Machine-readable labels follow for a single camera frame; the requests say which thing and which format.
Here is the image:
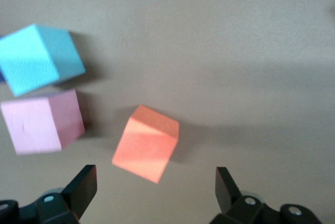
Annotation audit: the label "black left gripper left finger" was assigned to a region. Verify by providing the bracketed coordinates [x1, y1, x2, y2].
[0, 165, 98, 224]

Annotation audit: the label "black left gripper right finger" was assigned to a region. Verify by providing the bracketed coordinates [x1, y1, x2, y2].
[210, 166, 320, 224]

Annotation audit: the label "orange foam cube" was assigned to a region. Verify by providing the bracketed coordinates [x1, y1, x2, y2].
[111, 104, 180, 184]

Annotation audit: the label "pink foam cube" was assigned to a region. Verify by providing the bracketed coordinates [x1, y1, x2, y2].
[0, 89, 86, 156]

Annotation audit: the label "cyan foam cube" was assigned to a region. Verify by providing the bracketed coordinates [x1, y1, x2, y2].
[0, 24, 86, 98]

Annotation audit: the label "purple foam cube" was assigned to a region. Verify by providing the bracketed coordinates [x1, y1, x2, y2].
[0, 34, 7, 83]

